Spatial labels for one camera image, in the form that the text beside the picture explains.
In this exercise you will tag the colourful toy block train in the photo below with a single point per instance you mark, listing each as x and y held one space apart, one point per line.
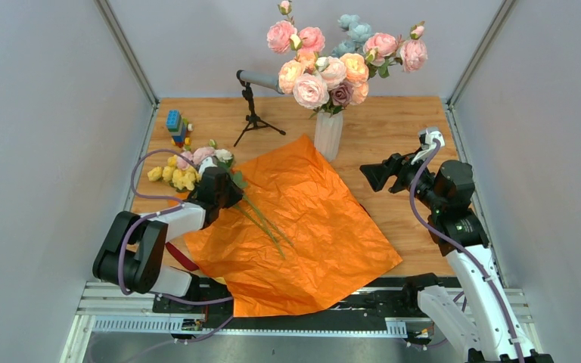
179 128

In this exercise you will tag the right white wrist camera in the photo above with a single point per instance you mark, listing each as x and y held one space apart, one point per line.
431 139

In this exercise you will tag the orange flowers in vase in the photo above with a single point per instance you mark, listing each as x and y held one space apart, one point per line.
347 82

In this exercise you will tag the pink white peony stem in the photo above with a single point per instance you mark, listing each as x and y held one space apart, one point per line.
197 193

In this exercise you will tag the silver microphone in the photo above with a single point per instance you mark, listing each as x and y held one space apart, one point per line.
264 80

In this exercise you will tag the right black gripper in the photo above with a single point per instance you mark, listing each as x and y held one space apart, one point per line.
377 174

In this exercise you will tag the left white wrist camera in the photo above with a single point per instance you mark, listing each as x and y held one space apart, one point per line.
207 163

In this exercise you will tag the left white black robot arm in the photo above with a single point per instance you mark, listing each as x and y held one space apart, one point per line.
131 255

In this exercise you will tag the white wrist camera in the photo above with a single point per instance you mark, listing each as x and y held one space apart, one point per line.
431 139
207 163

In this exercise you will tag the pale pink rose stem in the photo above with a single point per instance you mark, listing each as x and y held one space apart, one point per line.
312 90

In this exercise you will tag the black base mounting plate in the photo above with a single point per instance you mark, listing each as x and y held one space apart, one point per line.
366 310

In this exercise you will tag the white ribbed vase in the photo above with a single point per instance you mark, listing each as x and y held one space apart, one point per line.
328 131

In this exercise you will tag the yellow rose flower stem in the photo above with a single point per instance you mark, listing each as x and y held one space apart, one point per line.
180 172

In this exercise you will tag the peach rose flower stem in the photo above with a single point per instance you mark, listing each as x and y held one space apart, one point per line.
303 61

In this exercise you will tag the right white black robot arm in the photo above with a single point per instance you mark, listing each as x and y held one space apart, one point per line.
492 332

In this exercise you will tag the orange yellow wrapping paper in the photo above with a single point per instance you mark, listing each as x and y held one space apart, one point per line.
297 243

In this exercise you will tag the light blue flower stem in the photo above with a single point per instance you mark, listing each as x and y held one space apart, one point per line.
357 34

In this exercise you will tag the pink rose flower stem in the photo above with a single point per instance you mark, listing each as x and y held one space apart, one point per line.
283 36

